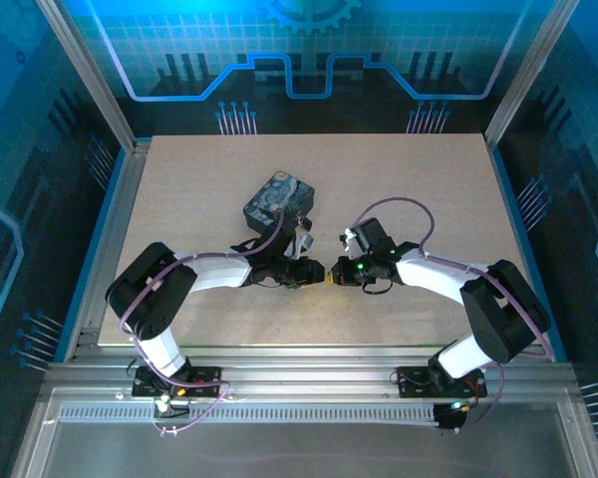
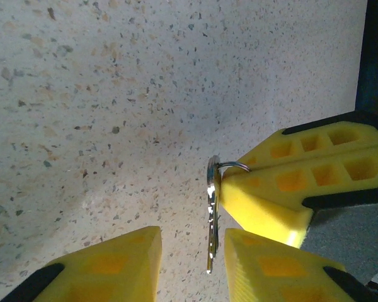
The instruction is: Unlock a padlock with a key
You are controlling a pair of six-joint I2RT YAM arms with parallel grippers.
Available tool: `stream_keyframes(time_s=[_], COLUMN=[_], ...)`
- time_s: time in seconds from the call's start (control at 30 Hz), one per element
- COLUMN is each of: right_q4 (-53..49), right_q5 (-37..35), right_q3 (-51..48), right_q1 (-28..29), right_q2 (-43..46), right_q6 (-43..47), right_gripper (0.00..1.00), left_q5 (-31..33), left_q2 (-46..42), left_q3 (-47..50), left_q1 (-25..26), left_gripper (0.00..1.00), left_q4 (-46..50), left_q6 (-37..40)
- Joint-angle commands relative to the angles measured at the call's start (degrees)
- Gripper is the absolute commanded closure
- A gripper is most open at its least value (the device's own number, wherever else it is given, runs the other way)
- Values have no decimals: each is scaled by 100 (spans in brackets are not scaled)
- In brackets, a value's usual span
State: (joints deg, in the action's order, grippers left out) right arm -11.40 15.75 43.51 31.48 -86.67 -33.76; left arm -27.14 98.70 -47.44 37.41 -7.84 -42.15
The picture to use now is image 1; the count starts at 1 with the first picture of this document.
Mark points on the dark patterned box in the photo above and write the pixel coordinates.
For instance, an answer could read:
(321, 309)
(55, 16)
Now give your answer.
(278, 199)

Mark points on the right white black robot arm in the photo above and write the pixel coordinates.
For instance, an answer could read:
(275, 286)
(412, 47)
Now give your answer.
(428, 279)

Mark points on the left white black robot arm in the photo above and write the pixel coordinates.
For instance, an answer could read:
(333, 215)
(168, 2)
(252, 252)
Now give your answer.
(214, 273)

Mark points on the black controller box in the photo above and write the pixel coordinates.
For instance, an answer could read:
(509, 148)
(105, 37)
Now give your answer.
(448, 417)

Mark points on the aluminium front frame rail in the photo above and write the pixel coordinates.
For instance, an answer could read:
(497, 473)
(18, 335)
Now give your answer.
(299, 371)

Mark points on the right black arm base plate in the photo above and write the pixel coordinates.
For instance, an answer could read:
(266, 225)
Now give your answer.
(413, 382)

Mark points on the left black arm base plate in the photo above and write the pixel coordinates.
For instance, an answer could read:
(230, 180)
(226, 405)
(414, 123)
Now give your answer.
(204, 381)

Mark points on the blue side frame rail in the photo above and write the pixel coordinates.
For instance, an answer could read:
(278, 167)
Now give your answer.
(520, 234)

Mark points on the aluminium side frame rail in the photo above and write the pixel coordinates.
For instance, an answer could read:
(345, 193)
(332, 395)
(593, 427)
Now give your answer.
(112, 239)

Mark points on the aluminium frame post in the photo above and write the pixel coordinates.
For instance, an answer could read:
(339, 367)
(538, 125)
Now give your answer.
(87, 74)
(530, 70)

